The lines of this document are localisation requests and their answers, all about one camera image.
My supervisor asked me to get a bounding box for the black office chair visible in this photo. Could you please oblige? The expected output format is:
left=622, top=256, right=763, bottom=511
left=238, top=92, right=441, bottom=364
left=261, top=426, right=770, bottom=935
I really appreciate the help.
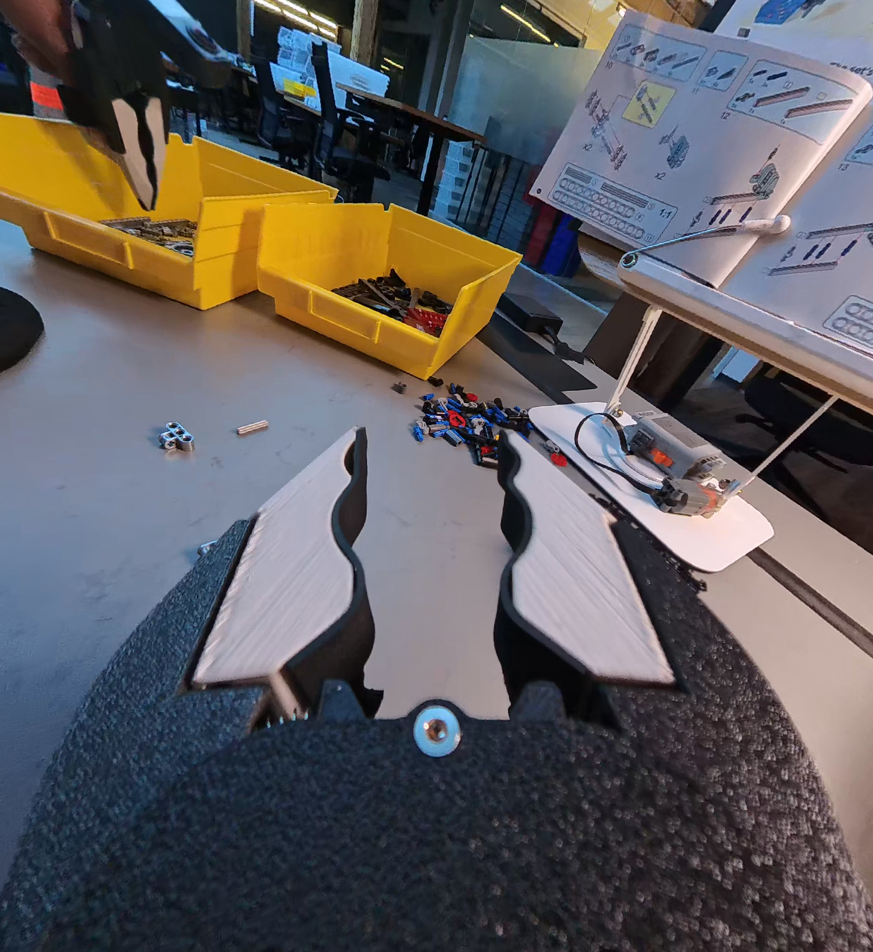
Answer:
left=254, top=59, right=311, bottom=168
left=310, top=41, right=393, bottom=202

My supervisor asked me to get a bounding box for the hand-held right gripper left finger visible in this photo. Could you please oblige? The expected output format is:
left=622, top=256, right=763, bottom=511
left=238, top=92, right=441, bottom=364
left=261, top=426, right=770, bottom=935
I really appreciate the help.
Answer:
left=191, top=425, right=376, bottom=718

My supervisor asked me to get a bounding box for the black power adapter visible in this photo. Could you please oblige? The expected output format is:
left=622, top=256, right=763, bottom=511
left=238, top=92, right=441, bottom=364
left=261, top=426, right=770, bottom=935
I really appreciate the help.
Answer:
left=498, top=292, right=586, bottom=365

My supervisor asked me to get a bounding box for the shelf of coloured bins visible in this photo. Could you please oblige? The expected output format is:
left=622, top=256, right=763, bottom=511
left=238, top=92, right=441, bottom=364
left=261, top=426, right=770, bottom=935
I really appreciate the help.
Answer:
left=533, top=208, right=582, bottom=278

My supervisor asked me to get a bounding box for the pile of mixed brick parts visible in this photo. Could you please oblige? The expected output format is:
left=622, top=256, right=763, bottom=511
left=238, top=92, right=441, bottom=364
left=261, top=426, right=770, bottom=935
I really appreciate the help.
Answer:
left=392, top=378, right=567, bottom=470

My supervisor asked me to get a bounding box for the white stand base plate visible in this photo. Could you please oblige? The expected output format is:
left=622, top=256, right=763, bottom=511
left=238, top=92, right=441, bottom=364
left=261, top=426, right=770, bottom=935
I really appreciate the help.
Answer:
left=529, top=402, right=776, bottom=574

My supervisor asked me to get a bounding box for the person's left hand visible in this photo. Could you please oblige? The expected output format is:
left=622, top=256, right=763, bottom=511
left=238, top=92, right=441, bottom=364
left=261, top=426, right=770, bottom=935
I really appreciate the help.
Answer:
left=0, top=0, right=76, bottom=81

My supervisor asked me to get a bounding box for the printed task sheet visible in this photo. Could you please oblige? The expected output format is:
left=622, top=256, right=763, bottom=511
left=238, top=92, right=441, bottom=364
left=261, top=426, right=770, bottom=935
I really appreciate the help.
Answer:
left=715, top=0, right=873, bottom=105

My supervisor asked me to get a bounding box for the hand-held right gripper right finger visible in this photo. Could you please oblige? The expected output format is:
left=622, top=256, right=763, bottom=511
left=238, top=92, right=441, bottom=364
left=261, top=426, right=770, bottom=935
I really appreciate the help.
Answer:
left=495, top=430, right=677, bottom=687

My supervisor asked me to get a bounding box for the grey desk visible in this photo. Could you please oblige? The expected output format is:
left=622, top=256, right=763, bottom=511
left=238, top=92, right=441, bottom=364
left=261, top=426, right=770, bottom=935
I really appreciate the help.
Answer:
left=0, top=178, right=873, bottom=931

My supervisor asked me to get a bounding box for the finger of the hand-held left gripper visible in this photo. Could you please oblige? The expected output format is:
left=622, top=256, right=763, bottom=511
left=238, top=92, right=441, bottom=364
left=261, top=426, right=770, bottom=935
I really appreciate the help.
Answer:
left=111, top=99, right=158, bottom=211
left=145, top=95, right=171, bottom=192

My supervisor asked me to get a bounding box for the wooden stand board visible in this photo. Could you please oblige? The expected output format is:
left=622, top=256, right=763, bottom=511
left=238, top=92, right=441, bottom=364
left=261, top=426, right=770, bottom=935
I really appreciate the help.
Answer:
left=578, top=234, right=634, bottom=298

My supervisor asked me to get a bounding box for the pile of black pins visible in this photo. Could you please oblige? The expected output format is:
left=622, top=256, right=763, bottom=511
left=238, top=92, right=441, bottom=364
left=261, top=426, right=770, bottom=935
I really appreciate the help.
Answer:
left=608, top=513, right=709, bottom=592

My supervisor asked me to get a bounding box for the building instruction booklet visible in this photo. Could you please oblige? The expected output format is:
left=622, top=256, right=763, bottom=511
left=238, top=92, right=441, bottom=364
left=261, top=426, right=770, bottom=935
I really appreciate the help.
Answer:
left=529, top=9, right=873, bottom=373

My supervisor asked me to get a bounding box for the yellow plastic bin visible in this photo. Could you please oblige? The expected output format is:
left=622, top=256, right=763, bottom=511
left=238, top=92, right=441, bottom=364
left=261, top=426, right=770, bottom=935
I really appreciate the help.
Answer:
left=256, top=202, right=523, bottom=382
left=0, top=108, right=339, bottom=311

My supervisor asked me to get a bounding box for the pile of black brick parts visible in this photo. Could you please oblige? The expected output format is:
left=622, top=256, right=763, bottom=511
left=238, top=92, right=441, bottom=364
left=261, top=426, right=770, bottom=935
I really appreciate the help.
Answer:
left=331, top=269, right=454, bottom=339

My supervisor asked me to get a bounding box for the grey motor brick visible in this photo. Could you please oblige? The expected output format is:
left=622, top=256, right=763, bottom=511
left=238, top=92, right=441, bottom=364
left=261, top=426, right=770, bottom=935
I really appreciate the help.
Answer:
left=626, top=413, right=743, bottom=518

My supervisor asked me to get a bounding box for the black motor cable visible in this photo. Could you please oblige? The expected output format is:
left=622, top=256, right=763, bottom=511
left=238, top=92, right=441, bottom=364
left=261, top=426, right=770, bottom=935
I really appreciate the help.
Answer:
left=574, top=411, right=664, bottom=492

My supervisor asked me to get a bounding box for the pile of silver beam parts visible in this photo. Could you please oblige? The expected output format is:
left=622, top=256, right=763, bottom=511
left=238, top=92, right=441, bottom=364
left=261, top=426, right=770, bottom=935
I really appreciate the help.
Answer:
left=102, top=216, right=199, bottom=257

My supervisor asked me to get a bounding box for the background wooden table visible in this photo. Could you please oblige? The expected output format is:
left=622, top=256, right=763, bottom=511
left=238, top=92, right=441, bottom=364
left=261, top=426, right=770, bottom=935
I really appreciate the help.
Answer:
left=336, top=82, right=486, bottom=217

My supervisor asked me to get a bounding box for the stack of white boxes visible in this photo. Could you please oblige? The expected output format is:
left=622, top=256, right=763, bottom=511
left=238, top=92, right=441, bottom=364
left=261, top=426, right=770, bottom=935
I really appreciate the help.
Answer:
left=276, top=26, right=391, bottom=98

